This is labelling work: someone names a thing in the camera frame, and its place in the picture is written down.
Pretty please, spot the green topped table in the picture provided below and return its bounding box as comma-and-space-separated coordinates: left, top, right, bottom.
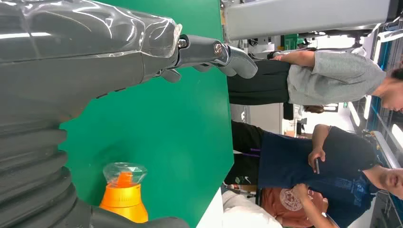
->
58, 0, 235, 228

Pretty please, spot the person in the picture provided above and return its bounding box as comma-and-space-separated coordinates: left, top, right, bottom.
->
261, 184, 341, 228
224, 121, 403, 228
226, 50, 403, 114
221, 190, 282, 228

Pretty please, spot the orange bottle with clear cap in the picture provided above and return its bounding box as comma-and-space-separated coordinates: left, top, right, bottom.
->
99, 162, 149, 224

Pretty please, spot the white desk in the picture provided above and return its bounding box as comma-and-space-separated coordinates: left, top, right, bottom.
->
195, 188, 225, 228

